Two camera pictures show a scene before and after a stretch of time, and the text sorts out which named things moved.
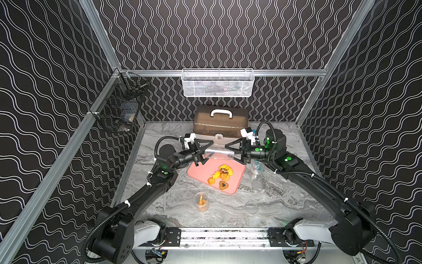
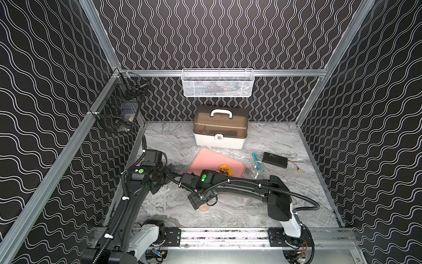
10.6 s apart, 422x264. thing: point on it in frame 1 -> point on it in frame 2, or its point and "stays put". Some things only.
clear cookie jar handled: x=257 y=170 stays put
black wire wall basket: x=120 y=110 stays put
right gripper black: x=245 y=145 -> x=195 y=203
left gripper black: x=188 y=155 -> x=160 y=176
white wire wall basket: x=217 y=82 stays put
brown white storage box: x=212 y=122 stays put
